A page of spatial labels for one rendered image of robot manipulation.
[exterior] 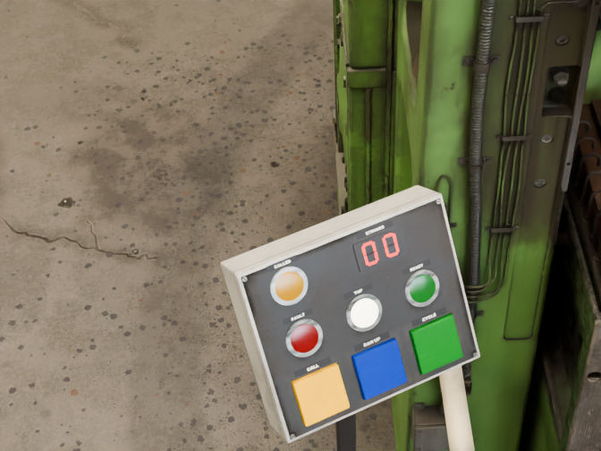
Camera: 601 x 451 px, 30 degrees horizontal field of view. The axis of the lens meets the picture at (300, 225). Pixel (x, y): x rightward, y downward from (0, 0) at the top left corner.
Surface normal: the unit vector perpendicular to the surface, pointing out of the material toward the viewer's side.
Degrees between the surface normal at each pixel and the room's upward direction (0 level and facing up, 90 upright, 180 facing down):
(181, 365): 0
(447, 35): 90
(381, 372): 60
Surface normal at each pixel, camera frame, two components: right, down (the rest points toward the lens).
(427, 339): 0.37, 0.20
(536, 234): 0.03, 0.72
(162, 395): -0.04, -0.69
